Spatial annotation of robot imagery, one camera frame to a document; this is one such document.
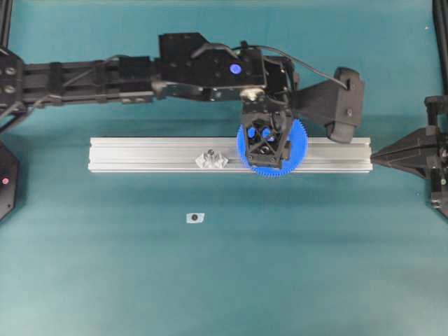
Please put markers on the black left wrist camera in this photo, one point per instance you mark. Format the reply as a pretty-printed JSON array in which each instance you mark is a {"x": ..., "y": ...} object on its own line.
[{"x": 337, "y": 109}]

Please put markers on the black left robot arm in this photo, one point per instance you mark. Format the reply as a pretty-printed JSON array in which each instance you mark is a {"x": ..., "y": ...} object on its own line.
[{"x": 188, "y": 67}]

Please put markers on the silver aluminium extrusion rail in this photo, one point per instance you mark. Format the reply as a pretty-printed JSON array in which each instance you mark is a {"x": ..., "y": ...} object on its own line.
[{"x": 178, "y": 154}]

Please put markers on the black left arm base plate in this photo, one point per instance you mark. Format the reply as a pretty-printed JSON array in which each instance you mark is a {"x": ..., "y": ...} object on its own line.
[{"x": 9, "y": 181}]

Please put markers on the far steel shaft pin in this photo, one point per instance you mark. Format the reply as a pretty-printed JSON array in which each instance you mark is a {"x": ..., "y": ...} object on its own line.
[{"x": 211, "y": 160}]

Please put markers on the large blue plastic gear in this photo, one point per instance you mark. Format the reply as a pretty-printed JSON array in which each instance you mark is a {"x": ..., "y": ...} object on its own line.
[{"x": 299, "y": 144}]

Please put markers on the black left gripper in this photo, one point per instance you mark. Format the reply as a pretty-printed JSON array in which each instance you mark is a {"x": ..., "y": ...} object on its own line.
[{"x": 266, "y": 133}]

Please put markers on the black frame post right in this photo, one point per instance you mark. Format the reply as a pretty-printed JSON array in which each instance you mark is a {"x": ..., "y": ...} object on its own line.
[{"x": 439, "y": 8}]

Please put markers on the black frame post left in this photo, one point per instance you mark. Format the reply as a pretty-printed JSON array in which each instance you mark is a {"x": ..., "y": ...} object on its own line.
[{"x": 6, "y": 7}]

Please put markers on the black frame post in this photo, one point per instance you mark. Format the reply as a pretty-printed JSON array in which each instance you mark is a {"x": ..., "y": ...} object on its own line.
[
  {"x": 439, "y": 8},
  {"x": 6, "y": 7}
]

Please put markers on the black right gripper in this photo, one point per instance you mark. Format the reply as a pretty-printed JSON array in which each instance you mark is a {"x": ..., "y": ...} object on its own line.
[{"x": 425, "y": 167}]

